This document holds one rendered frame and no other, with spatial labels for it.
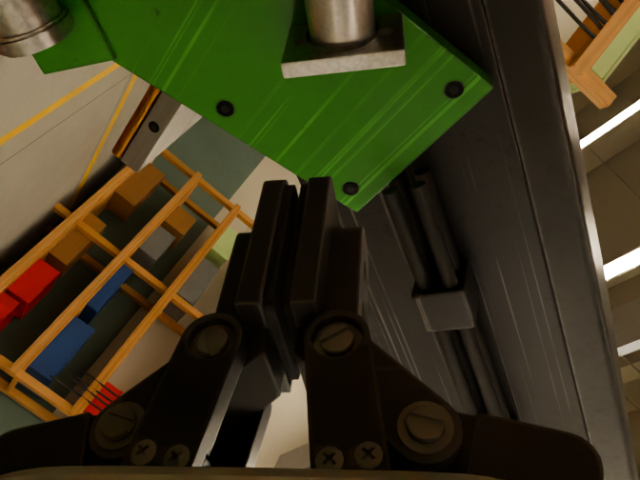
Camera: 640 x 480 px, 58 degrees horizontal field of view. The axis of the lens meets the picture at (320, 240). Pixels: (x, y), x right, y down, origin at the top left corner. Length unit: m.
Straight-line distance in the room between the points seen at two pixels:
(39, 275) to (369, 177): 5.49
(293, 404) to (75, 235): 3.04
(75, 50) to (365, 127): 0.16
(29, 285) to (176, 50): 5.44
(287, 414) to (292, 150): 6.58
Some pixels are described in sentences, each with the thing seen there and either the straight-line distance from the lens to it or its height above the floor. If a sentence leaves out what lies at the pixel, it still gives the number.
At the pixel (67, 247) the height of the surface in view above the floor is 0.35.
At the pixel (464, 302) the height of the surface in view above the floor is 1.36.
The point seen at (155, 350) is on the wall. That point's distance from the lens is 6.42.
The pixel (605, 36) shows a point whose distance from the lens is 3.12.
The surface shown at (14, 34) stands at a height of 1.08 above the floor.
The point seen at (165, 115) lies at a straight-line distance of 0.50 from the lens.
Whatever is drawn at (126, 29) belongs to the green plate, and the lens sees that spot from 0.33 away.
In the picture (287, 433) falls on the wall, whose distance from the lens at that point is 6.83.
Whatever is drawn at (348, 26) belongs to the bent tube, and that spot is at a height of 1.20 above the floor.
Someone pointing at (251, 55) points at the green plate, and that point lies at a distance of 0.31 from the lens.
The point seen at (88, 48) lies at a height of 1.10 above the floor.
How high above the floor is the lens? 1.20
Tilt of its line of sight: 10 degrees up
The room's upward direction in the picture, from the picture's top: 130 degrees clockwise
